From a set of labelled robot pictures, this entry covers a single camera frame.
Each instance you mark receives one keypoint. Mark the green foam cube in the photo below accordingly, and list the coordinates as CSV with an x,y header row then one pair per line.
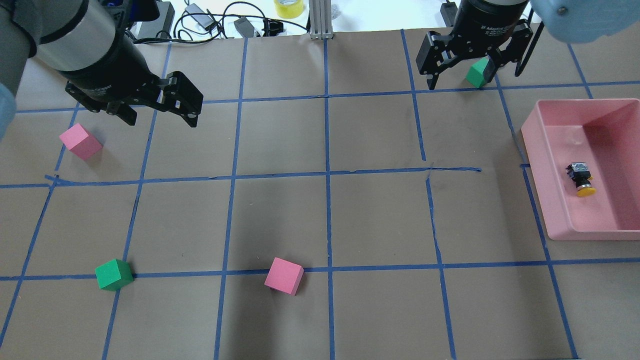
x,y
475,75
113,275

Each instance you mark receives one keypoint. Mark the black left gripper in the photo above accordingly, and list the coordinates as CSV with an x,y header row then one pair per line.
x,y
114,65

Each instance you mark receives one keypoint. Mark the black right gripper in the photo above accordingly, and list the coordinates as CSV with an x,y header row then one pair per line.
x,y
487,17

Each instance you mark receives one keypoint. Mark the pink plastic bin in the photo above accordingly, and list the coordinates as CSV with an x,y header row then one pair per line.
x,y
603,133

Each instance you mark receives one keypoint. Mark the yellow tape roll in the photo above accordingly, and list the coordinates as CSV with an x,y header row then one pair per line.
x,y
289,9

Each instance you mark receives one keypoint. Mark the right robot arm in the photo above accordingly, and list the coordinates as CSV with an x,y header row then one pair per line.
x,y
571,22

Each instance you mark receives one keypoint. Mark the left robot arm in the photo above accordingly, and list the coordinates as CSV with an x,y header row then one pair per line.
x,y
87,43

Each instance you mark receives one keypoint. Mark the yellow push button switch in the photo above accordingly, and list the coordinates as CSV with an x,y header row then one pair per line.
x,y
579,173

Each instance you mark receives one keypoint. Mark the black power adapter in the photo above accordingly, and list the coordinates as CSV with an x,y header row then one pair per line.
x,y
160,27

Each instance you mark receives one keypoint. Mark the aluminium frame post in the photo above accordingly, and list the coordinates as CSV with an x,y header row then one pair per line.
x,y
320,19

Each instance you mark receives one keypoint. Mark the pink foam cube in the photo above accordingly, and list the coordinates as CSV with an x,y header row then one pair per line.
x,y
82,143
284,276

